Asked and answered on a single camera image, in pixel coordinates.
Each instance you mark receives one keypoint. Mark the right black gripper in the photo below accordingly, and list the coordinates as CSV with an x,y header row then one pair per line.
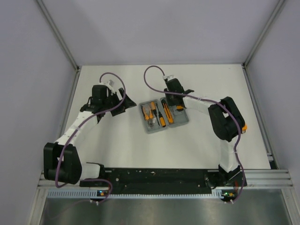
x,y
169,102

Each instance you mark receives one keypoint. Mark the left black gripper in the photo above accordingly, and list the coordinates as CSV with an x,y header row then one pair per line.
x,y
127,103

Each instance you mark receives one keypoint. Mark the orange utility knife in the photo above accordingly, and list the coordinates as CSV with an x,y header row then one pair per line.
x,y
167,112

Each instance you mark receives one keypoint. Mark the orange black screwdriver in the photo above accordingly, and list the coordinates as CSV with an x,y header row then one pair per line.
x,y
161,118
153,108

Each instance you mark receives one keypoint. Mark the orange pliers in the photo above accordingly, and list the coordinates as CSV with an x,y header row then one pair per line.
x,y
148,115

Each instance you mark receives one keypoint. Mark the grey plastic tool case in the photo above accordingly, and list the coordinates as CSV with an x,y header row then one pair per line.
x,y
180,118

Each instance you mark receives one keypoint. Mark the orange tape measure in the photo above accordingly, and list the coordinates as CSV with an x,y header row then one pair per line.
x,y
244,129

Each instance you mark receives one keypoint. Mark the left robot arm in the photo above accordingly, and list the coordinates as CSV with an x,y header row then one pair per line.
x,y
64,159

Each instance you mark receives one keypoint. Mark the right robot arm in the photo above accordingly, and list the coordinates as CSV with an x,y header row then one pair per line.
x,y
226,119

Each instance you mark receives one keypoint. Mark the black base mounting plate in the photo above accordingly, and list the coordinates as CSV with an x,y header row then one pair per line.
x,y
158,188

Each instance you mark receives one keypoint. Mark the white slotted cable duct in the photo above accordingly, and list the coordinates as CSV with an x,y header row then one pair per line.
x,y
99,194

